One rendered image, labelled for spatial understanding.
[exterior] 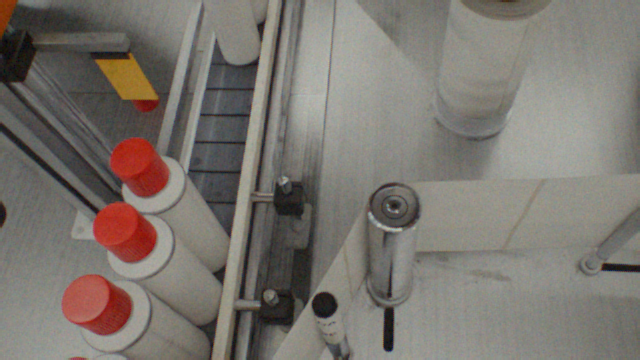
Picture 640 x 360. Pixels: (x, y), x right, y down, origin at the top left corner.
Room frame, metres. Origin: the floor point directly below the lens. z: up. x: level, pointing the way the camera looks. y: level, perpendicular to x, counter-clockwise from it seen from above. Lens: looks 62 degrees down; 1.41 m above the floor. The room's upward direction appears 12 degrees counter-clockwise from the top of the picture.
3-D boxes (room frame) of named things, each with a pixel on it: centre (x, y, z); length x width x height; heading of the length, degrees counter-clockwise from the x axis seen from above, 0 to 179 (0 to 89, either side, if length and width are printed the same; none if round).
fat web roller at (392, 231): (0.15, -0.05, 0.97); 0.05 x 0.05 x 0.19
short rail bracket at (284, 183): (0.25, 0.03, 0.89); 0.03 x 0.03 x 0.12; 75
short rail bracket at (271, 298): (0.15, 0.08, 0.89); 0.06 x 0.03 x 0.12; 75
